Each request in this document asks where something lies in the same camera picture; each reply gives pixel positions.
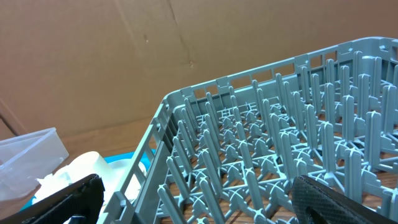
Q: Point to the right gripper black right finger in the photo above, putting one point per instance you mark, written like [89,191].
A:
[314,202]

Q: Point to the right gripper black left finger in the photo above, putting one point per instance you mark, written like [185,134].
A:
[80,202]

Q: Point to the white napkin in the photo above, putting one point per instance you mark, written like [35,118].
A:
[50,185]

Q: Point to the grey plastic dishwasher rack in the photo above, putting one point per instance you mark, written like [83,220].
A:
[235,144]

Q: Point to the white plastic cup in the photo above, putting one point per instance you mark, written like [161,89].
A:
[89,163]

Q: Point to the clear plastic bin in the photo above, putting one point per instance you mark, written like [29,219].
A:
[27,158]

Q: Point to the teal serving tray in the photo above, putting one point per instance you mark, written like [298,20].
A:
[118,163]

